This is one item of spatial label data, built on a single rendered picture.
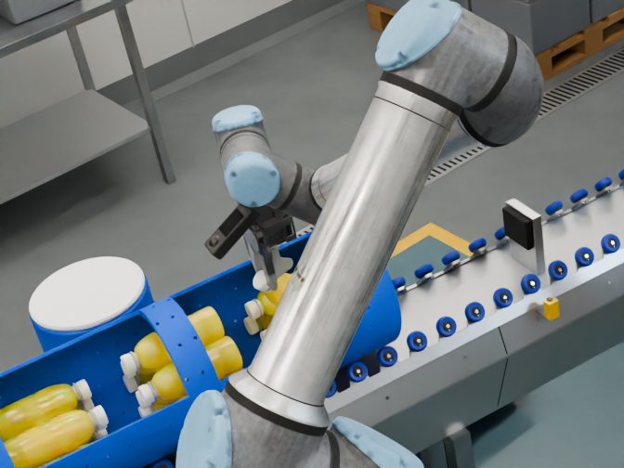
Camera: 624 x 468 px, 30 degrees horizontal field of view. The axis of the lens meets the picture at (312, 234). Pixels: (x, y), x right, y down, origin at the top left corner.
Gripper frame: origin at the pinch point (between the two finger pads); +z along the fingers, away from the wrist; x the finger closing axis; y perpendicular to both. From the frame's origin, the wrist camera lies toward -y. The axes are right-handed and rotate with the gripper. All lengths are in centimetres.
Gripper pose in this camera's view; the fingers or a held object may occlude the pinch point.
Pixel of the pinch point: (265, 280)
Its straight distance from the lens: 228.3
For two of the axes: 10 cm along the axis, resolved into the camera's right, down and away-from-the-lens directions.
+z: 1.7, 8.2, 5.5
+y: 8.7, -3.9, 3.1
